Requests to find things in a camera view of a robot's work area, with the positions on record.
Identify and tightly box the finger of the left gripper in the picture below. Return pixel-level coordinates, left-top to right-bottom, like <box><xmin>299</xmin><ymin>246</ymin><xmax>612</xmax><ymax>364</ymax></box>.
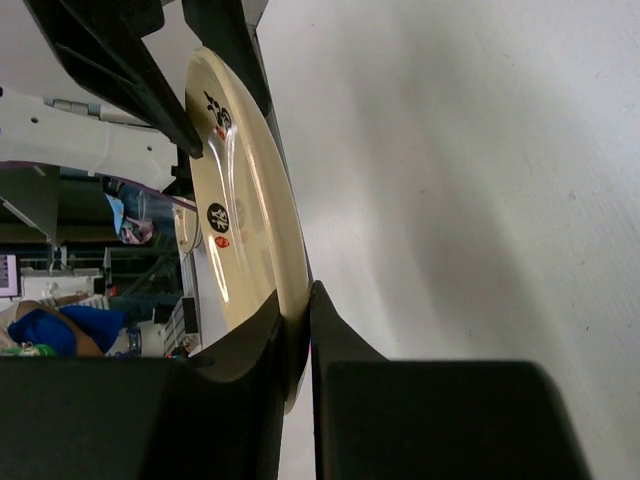
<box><xmin>182</xmin><ymin>0</ymin><xmax>272</xmax><ymax>116</ymax></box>
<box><xmin>25</xmin><ymin>0</ymin><xmax>202</xmax><ymax>158</ymax></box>

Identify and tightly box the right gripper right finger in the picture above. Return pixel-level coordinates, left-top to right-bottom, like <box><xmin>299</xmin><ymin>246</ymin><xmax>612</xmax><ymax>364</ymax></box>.
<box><xmin>309</xmin><ymin>282</ymin><xmax>591</xmax><ymax>479</ymax></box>

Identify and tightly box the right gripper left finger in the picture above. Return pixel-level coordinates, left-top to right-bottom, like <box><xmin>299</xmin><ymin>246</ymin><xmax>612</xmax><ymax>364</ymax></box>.
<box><xmin>1</xmin><ymin>295</ymin><xmax>310</xmax><ymax>479</ymax></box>

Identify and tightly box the cream yellow plate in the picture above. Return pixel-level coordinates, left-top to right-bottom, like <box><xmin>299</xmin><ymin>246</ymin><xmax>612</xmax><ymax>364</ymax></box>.
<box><xmin>185</xmin><ymin>47</ymin><xmax>311</xmax><ymax>411</ymax></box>

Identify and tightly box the white plate green rim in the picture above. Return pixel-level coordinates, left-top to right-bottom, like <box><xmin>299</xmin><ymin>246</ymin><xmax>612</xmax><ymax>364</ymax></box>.
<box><xmin>173</xmin><ymin>204</ymin><xmax>203</xmax><ymax>255</ymax></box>

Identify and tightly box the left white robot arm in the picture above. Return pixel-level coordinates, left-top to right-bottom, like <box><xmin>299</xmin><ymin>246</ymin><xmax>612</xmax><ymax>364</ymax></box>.
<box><xmin>1</xmin><ymin>1</ymin><xmax>281</xmax><ymax>193</ymax></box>

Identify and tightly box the person in blue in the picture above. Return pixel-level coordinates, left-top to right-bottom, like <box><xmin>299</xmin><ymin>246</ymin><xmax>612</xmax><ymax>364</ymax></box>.
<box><xmin>1</xmin><ymin>293</ymin><xmax>181</xmax><ymax>357</ymax></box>

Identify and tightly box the computer monitor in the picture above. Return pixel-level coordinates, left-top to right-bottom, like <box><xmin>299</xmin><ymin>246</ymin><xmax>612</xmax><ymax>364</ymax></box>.
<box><xmin>0</xmin><ymin>254</ymin><xmax>22</xmax><ymax>299</ymax></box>

